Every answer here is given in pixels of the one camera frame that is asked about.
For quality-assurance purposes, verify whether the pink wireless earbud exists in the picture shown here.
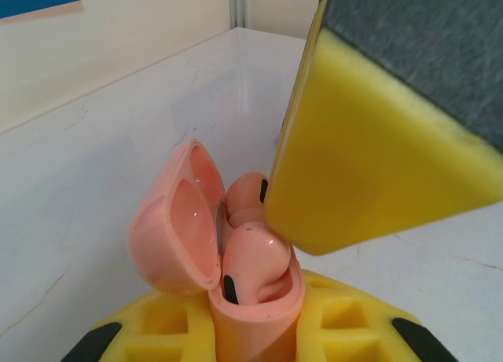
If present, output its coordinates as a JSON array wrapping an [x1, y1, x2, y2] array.
[[224, 172, 270, 226], [221, 220, 292, 306]]

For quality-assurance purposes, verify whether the aluminium corner post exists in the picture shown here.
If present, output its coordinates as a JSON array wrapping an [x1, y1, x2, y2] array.
[[229, 0, 252, 30]]

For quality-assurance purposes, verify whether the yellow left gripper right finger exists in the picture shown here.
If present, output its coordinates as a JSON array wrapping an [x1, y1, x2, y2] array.
[[294, 269, 451, 362]]

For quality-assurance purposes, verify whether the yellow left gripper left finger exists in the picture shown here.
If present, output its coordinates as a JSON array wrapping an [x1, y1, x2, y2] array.
[[64, 289, 217, 362]]

